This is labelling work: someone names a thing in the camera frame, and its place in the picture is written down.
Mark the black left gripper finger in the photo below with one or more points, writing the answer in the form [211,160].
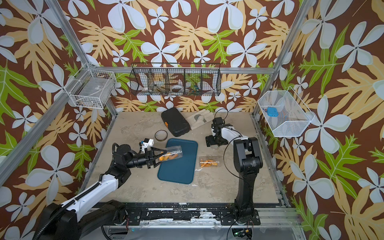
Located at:
[156,153]
[154,163]

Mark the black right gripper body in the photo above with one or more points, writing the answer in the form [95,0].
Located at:
[214,140]

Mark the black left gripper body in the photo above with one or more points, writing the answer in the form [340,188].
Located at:
[149,163]

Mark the round brown cookie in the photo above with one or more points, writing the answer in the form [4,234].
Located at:
[173,156]

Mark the clear plastic cookie jar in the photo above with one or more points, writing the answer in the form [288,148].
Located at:
[170,153]

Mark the orange fish-shaped cookie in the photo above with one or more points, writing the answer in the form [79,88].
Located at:
[164,157]

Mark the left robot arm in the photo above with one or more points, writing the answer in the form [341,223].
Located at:
[73,219]

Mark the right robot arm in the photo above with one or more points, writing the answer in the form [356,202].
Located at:
[247,162]

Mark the lying clear jar with cookies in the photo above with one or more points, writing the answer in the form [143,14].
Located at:
[209,161]

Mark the teal plastic tray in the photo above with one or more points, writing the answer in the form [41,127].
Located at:
[180,170]

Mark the black plastic tool case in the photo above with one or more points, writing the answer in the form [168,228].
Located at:
[175,122]

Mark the blue object in basket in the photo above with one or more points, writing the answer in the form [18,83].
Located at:
[272,112]

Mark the white tape roll in basket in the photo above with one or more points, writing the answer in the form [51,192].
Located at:
[177,88]

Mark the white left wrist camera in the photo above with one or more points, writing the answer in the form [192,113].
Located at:
[146,144]

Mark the aluminium frame post right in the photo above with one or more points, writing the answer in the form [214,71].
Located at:
[293,33]

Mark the aluminium frame post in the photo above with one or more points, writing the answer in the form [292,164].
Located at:
[293,33]
[75,43]

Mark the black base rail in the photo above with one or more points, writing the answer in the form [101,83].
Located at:
[185,214]

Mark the black wire basket centre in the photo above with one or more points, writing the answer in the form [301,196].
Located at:
[158,81]

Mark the white wire basket right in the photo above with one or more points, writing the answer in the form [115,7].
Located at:
[294,115]

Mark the white wire basket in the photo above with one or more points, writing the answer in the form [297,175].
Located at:
[294,115]
[91,87]

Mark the aluminium frame back bar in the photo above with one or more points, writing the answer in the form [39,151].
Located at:
[237,70]

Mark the white wire basket left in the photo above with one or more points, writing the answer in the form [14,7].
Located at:
[91,87]

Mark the aluminium frame post left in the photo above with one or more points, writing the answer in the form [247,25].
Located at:
[75,43]

